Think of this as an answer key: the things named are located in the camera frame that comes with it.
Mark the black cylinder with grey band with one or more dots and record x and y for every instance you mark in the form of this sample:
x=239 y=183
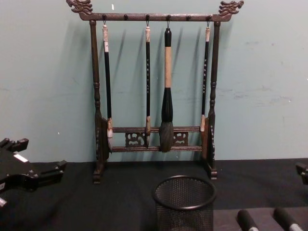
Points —
x=246 y=221
x=287 y=220

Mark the thin black brush dark tip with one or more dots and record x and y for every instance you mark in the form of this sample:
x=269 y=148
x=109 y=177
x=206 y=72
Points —
x=147 y=72

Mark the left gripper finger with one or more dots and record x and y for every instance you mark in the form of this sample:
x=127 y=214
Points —
x=16 y=145
x=51 y=173

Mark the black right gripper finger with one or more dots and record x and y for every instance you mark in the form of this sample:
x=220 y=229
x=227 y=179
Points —
x=304 y=172

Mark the thin black brush short tip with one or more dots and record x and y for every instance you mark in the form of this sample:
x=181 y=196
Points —
x=205 y=72

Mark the black table cloth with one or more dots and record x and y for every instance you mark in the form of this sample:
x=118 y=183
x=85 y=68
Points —
x=96 y=207

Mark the thin black brush white tip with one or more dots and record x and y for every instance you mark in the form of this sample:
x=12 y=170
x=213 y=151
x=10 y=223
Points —
x=107 y=72

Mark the thick tan and black brush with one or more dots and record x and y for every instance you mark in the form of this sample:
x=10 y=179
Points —
x=168 y=101

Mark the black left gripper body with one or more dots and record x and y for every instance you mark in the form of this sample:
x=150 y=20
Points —
x=14 y=170

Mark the dark carved wooden brush rack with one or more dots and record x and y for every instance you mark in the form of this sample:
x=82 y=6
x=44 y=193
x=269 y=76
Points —
x=154 y=16

